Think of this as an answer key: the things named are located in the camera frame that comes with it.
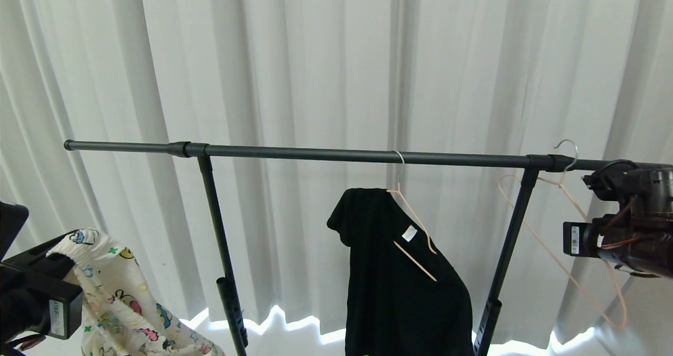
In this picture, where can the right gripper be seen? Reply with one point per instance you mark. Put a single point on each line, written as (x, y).
(646, 245)

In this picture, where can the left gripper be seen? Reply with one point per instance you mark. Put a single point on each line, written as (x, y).
(31, 303)

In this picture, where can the pink clothes hanger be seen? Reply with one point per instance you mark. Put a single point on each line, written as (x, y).
(415, 261)
(568, 274)

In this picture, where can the cream printed garment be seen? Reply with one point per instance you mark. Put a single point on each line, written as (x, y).
(121, 314)

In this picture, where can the black T-shirt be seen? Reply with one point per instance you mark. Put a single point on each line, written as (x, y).
(399, 303)

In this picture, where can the black clothes rack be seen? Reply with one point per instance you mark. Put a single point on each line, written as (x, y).
(315, 154)

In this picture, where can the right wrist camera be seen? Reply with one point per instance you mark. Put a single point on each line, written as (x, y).
(604, 185)

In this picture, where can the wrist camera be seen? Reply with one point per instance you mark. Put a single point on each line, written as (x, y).
(10, 224)
(604, 185)

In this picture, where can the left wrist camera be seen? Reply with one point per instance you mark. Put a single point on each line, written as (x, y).
(10, 224)

